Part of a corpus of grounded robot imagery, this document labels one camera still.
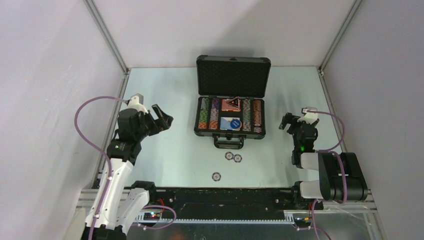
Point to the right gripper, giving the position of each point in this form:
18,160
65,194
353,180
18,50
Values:
288,118

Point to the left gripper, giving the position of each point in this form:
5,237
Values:
164,121

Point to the blue round button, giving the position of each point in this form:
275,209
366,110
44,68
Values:
235,124

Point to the triangular dealer button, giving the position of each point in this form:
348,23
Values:
234,102

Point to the black poker set case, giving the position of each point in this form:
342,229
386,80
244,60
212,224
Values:
227,77

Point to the red playing card box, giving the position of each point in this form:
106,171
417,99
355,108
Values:
226,108

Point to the poker chip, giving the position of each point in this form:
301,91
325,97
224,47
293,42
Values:
216,176
229,155
237,158

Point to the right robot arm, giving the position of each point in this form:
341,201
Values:
340,177

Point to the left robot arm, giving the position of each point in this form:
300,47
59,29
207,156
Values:
108,220

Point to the blue playing card box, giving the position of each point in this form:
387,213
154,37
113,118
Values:
225,123

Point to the poker chip front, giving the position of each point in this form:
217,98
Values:
216,176

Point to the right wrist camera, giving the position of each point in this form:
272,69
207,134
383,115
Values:
310,115

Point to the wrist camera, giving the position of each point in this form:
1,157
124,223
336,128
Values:
310,115
136,102

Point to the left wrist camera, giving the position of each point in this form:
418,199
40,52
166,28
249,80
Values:
136,102

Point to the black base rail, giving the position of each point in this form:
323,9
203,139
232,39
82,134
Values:
229,204

